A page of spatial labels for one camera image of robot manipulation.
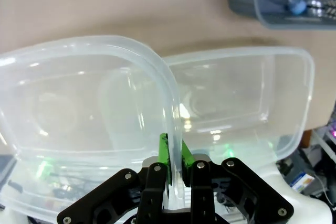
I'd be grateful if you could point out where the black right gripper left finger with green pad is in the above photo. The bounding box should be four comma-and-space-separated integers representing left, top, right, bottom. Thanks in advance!
57, 132, 172, 224

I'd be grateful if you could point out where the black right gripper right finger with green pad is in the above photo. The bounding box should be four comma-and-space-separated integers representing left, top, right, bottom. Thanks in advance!
181, 140, 294, 224

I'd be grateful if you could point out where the clear plastic clamshell food container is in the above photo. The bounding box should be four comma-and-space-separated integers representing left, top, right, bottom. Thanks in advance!
0, 34, 316, 224

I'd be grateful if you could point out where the grey plastic basket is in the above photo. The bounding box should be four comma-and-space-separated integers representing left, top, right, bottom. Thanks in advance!
223, 0, 336, 30

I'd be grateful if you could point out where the small blue orange cardboard box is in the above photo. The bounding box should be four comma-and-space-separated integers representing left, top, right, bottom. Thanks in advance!
289, 172, 316, 194

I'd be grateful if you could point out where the blue plastic bottle cap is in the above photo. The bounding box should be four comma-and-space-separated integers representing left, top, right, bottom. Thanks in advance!
287, 0, 308, 15

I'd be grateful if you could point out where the thin white cable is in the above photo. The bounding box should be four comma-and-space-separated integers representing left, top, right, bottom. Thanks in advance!
312, 173, 334, 207

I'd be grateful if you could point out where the white metal shelf frame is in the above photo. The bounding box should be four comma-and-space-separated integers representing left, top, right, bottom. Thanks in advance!
311, 129, 336, 168

